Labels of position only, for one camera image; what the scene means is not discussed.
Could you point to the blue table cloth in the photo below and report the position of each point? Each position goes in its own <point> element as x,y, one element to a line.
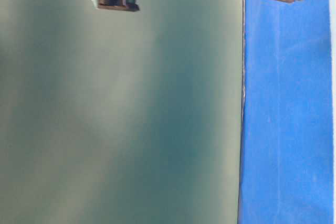
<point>288,137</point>

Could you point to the dark green backdrop board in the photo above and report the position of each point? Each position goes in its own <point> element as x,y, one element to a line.
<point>120,117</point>

